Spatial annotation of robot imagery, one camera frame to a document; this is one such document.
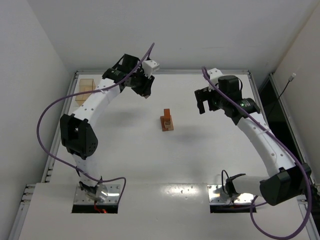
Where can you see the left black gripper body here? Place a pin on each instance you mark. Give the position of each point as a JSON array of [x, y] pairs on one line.
[[143, 84]]

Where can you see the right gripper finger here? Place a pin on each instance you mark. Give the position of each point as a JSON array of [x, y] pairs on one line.
[[203, 93], [201, 104]]

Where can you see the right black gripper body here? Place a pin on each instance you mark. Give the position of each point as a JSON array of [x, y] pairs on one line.
[[203, 96]]

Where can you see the reddish wooden arch block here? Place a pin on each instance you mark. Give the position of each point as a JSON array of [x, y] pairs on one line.
[[167, 114]]

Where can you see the light wooden rectangular block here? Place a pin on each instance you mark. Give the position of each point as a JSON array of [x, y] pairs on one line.
[[172, 127]]

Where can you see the reddish brown rectangular block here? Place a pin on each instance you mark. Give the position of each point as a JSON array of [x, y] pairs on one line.
[[163, 124]]

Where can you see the transparent orange plastic box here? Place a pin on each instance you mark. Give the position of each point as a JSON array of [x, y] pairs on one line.
[[85, 85]]

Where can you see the ribbed light wooden block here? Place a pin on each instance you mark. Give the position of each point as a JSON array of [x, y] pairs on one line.
[[167, 124]]

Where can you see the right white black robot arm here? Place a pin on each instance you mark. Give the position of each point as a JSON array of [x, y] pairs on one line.
[[287, 178]]

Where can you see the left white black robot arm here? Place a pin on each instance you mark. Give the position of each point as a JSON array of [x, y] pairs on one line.
[[77, 129]]

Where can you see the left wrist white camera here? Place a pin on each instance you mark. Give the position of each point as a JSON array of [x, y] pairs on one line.
[[149, 67]]

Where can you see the wrist white camera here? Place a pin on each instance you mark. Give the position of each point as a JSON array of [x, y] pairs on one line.
[[149, 67], [214, 74]]

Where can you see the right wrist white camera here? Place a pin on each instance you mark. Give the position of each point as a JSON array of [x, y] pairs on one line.
[[214, 74]]

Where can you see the black cable white plug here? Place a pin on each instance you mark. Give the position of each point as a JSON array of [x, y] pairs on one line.
[[290, 79]]

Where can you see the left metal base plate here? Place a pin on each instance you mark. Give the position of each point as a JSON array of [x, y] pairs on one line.
[[108, 194]]

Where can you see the aluminium table frame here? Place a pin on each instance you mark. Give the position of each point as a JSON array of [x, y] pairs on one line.
[[168, 173]]

